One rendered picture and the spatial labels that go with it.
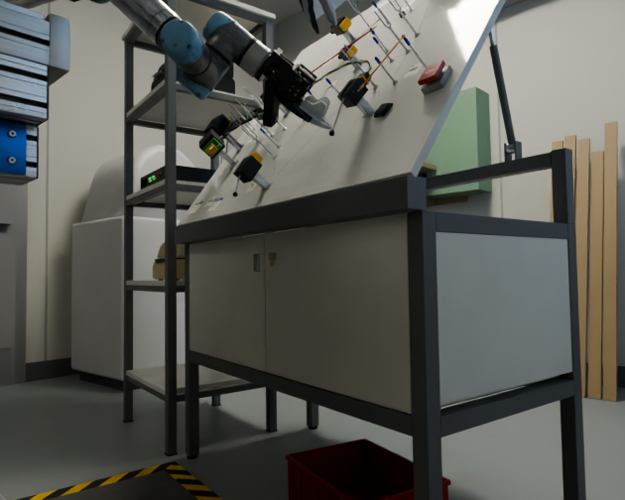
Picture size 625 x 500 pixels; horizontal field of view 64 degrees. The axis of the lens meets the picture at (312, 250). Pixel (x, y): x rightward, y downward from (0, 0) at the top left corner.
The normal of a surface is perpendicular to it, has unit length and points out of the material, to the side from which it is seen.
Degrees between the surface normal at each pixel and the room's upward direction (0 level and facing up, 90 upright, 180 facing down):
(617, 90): 90
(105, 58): 90
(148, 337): 90
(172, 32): 90
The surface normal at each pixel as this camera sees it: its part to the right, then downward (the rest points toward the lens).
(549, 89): -0.69, -0.02
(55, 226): 0.73, -0.04
